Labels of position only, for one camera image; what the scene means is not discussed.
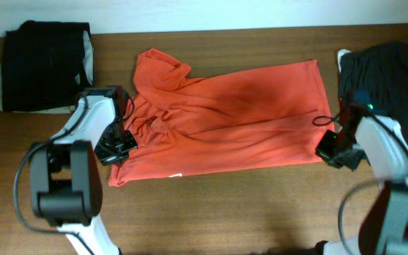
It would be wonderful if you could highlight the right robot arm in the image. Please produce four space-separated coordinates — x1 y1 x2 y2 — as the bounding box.
316 103 408 254

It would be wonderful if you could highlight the folded black garment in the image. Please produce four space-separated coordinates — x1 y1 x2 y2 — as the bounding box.
1 21 93 112

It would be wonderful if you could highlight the folded beige garment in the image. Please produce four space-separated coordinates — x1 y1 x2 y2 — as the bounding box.
0 31 94 114

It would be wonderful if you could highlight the red orange t-shirt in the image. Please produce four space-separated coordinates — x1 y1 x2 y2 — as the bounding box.
108 49 330 186

